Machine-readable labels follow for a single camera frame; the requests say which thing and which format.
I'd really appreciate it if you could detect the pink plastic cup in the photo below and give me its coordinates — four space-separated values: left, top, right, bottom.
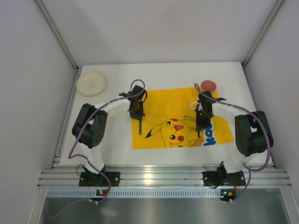
200 80 217 93

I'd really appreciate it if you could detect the yellow Pikachu placemat cloth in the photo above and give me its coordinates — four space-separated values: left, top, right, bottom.
131 87 235 150

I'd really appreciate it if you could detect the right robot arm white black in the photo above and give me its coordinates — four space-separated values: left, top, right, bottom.
195 91 274 175

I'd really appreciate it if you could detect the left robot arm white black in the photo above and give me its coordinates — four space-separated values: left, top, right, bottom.
68 85 148 175

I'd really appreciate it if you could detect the cream round plate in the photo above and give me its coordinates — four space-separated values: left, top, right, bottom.
76 71 108 97

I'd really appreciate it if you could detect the aluminium corner frame post left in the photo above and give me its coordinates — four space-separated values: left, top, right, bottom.
35 0 80 70

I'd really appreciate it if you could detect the aluminium corner frame post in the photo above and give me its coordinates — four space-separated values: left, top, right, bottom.
35 0 80 70
242 0 287 67

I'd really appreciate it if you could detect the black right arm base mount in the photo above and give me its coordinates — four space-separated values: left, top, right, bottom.
202 162 246 189

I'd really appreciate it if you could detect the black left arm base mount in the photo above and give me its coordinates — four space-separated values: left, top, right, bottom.
79 171 121 187

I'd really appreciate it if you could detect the aluminium front rail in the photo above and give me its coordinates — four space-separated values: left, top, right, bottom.
37 165 292 188

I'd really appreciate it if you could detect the perforated cable duct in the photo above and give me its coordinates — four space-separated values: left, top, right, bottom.
47 189 235 198

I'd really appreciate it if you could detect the aluminium corner frame post right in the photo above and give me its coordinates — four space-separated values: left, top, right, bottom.
242 0 287 67

